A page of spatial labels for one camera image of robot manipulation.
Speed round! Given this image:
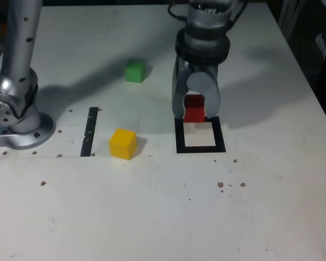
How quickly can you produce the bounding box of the red cube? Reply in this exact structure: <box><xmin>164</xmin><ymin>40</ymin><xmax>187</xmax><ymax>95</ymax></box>
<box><xmin>183</xmin><ymin>94</ymin><xmax>206</xmax><ymax>123</ymax></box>

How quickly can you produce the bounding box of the green cube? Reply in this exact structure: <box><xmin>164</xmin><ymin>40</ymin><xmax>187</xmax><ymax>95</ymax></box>
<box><xmin>124</xmin><ymin>58</ymin><xmax>146</xmax><ymax>83</ymax></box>

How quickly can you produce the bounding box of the pale ribbed background object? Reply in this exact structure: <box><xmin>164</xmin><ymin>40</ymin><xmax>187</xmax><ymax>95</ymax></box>
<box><xmin>277</xmin><ymin>0</ymin><xmax>308</xmax><ymax>41</ymax></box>

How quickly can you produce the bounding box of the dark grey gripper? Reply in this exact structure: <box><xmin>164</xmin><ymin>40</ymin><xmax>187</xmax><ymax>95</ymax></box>
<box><xmin>171</xmin><ymin>55</ymin><xmax>223</xmax><ymax>123</ymax></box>

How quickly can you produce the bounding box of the white background object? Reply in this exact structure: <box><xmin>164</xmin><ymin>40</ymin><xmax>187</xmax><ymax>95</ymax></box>
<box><xmin>315</xmin><ymin>32</ymin><xmax>326</xmax><ymax>59</ymax></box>

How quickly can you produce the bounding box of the yellow cube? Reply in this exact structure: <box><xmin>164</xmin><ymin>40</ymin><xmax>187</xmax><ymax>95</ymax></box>
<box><xmin>108</xmin><ymin>128</ymin><xmax>138</xmax><ymax>160</ymax></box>

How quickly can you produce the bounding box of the black tape square outline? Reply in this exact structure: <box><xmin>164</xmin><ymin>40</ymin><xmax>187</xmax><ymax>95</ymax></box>
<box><xmin>174</xmin><ymin>116</ymin><xmax>227</xmax><ymax>154</ymax></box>

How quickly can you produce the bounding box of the black tape strip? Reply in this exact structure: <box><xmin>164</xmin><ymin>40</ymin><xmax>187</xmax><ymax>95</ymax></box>
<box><xmin>80</xmin><ymin>107</ymin><xmax>98</xmax><ymax>158</ymax></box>

